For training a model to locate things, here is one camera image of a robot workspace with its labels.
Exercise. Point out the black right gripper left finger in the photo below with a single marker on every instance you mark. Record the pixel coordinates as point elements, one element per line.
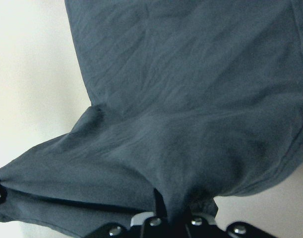
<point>160,207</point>

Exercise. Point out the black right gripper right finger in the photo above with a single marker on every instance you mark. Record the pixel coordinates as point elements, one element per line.
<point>187,213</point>

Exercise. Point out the black printed t-shirt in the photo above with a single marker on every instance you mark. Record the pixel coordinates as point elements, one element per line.
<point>192,98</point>

